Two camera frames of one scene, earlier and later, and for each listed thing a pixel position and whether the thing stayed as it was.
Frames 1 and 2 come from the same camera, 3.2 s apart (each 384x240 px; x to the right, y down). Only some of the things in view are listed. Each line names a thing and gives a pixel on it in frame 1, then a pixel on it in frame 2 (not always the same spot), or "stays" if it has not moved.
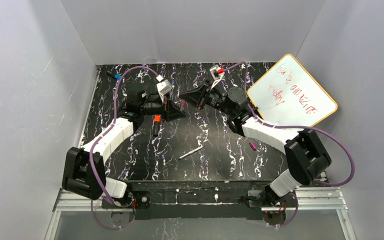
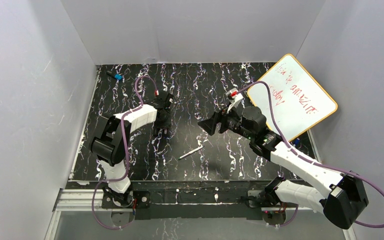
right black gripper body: (204, 98) to (223, 120)
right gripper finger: (195, 97) to (209, 125)
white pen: (195, 150) stays
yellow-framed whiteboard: (287, 94) stays
